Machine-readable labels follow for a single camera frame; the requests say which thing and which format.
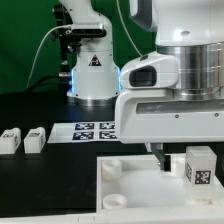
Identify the white cable left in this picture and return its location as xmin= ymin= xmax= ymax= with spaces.
xmin=25 ymin=24 xmax=73 ymax=90

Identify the white cable right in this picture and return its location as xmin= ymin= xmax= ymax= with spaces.
xmin=114 ymin=0 xmax=144 ymax=57

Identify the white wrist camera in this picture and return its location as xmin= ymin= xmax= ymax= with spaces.
xmin=120 ymin=51 xmax=178 ymax=99

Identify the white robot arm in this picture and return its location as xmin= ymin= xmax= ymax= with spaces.
xmin=60 ymin=0 xmax=224 ymax=161

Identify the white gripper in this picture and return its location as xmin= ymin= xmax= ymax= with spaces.
xmin=115 ymin=90 xmax=224 ymax=172

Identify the white cable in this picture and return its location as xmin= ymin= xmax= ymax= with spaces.
xmin=114 ymin=0 xmax=144 ymax=57
xmin=25 ymin=24 xmax=73 ymax=90

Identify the white square tabletop part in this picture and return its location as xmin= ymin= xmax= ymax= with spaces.
xmin=96 ymin=154 xmax=224 ymax=224

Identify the black cable at base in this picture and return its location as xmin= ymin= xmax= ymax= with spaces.
xmin=25 ymin=73 xmax=72 ymax=94

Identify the white sheet with markers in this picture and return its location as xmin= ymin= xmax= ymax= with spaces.
xmin=48 ymin=121 xmax=117 ymax=143

